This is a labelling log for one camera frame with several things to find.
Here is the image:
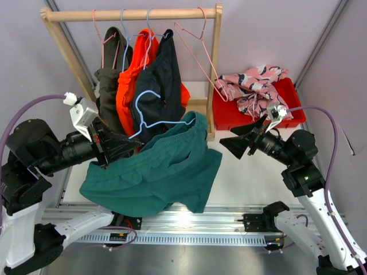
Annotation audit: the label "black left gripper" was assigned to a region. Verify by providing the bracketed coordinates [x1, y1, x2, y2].
[38, 115, 142, 174]

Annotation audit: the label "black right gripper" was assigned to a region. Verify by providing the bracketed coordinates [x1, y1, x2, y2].
[219, 114, 295, 167]

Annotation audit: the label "light blue wire hanger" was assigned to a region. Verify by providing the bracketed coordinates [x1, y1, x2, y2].
[143, 8, 159, 70]
[120, 7, 147, 74]
[128, 90, 196, 139]

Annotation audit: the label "pink shark print shorts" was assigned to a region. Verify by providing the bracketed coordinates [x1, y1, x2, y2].
[214, 65, 288, 119]

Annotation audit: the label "dark navy shorts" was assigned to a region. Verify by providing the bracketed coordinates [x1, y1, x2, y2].
[131, 29, 186, 143]

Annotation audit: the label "green shorts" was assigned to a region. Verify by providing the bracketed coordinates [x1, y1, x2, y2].
[79, 111, 222, 217]

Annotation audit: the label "orange shorts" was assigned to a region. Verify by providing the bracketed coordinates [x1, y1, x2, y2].
[116, 28, 190, 136]

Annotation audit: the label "pink wire hanger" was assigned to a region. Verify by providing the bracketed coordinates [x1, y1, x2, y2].
[173, 5, 228, 102]
[92, 9, 120, 69]

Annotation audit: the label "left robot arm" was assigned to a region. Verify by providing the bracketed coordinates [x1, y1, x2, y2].
[1, 119, 141, 274]

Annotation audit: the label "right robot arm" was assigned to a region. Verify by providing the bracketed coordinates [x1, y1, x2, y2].
[220, 117, 366, 274]

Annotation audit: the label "olive grey shorts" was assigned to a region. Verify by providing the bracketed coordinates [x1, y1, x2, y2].
[95, 27, 133, 133]

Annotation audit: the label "wooden clothes rack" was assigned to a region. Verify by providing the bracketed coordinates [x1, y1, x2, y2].
[40, 3, 222, 141]

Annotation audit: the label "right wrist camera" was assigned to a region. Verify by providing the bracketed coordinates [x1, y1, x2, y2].
[266, 102, 287, 132]

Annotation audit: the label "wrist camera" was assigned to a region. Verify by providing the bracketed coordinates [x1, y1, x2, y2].
[63, 92, 98, 142]
[266, 102, 287, 132]

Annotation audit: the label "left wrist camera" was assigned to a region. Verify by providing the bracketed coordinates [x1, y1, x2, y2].
[63, 92, 98, 142]

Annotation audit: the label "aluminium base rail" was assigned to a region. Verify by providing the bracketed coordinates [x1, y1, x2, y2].
[40, 202, 350, 247]

